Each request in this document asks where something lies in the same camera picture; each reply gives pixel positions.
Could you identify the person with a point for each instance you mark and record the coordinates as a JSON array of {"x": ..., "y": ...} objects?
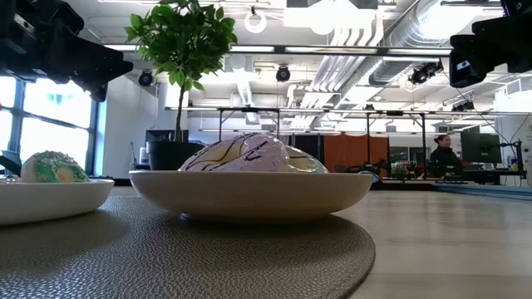
[{"x": 445, "y": 160}]

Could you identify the dark office desk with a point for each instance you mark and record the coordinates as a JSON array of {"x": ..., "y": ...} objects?
[{"x": 490, "y": 175}]

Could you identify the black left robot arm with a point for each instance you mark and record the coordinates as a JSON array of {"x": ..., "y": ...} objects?
[{"x": 9, "y": 163}]

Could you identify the round grey woven placemat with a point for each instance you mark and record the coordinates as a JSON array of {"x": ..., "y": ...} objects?
[{"x": 166, "y": 261}]

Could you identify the black ceiling spotlight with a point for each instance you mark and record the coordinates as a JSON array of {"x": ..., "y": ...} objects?
[
  {"x": 145, "y": 78},
  {"x": 283, "y": 74}
]

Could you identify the large window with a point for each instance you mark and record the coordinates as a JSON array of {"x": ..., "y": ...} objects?
[{"x": 54, "y": 128}]

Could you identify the black metal frame rack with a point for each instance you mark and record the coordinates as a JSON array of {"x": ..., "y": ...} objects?
[{"x": 423, "y": 141}]

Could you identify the small green desk plant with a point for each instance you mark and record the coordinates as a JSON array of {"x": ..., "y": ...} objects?
[{"x": 400, "y": 170}]

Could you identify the orange partition panel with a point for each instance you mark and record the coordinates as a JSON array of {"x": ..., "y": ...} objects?
[{"x": 353, "y": 151}]

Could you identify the blue mat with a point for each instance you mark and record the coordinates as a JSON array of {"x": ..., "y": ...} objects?
[{"x": 486, "y": 191}]

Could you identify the large cream bowl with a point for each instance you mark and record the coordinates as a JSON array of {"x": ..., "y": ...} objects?
[{"x": 249, "y": 195}]

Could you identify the silver ventilation duct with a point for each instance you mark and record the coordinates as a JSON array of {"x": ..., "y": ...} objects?
[{"x": 415, "y": 33}]

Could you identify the small green leafy tree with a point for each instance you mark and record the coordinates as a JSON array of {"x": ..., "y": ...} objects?
[{"x": 183, "y": 41}]

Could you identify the mint frosted donut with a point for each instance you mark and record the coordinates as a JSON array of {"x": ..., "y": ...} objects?
[{"x": 305, "y": 162}]

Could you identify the green frosted sprinkle donut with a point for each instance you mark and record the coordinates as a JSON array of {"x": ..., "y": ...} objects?
[{"x": 52, "y": 168}]

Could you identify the black plant pot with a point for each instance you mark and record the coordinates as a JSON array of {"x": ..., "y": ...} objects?
[{"x": 172, "y": 155}]

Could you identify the long ceiling light rail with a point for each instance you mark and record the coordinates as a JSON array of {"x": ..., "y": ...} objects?
[{"x": 332, "y": 50}]

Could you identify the dark monitor behind tree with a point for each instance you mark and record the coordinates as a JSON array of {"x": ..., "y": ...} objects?
[{"x": 160, "y": 136}]

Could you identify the black ceiling camera cluster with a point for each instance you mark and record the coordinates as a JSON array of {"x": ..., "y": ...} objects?
[
  {"x": 425, "y": 72},
  {"x": 463, "y": 106}
]

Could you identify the black computer monitor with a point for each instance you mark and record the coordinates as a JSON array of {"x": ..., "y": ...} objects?
[{"x": 480, "y": 148}]

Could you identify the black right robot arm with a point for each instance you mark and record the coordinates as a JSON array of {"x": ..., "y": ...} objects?
[{"x": 517, "y": 7}]

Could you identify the white shallow bowl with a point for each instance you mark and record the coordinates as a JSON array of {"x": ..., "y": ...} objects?
[{"x": 45, "y": 201}]

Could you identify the white cup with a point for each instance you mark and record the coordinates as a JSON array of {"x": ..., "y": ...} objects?
[{"x": 143, "y": 156}]

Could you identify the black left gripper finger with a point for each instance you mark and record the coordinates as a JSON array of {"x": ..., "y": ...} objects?
[
  {"x": 89, "y": 85},
  {"x": 106, "y": 64}
]

